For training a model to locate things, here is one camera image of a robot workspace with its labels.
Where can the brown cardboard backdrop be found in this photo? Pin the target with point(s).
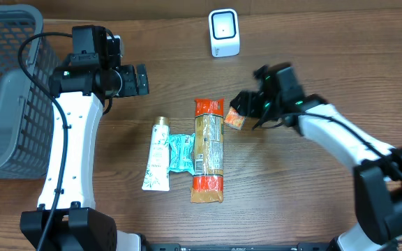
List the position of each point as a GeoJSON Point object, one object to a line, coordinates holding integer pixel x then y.
{"type": "Point", "coordinates": [111, 10]}

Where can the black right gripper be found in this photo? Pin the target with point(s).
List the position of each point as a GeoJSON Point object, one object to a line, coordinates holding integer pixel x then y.
{"type": "Point", "coordinates": [243, 103]}

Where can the grey plastic shopping basket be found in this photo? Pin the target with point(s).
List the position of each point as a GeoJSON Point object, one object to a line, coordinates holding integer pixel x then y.
{"type": "Point", "coordinates": [26, 114]}

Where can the white barcode scanner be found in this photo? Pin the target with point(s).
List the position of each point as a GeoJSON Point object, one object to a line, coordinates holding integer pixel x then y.
{"type": "Point", "coordinates": [224, 32]}

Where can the teal snack packet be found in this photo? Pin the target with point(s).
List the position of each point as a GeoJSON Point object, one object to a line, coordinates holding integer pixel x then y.
{"type": "Point", "coordinates": [181, 148]}

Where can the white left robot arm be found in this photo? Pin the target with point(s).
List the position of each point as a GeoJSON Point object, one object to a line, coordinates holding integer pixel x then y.
{"type": "Point", "coordinates": [66, 218]}

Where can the orange long noodle packet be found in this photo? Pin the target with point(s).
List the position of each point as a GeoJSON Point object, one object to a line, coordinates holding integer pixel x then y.
{"type": "Point", "coordinates": [208, 151]}

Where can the white tube with gold cap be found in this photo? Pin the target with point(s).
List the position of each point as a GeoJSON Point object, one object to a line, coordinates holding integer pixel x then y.
{"type": "Point", "coordinates": [156, 177]}

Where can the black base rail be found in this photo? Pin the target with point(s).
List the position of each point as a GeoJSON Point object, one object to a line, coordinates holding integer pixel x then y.
{"type": "Point", "coordinates": [178, 247]}

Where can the small orange sachet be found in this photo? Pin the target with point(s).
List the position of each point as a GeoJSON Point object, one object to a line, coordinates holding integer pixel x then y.
{"type": "Point", "coordinates": [234, 120]}

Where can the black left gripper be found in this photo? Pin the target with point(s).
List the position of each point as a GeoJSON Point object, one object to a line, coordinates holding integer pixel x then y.
{"type": "Point", "coordinates": [140, 79]}

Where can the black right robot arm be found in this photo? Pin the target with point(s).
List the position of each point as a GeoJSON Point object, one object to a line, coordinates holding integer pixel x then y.
{"type": "Point", "coordinates": [375, 166]}

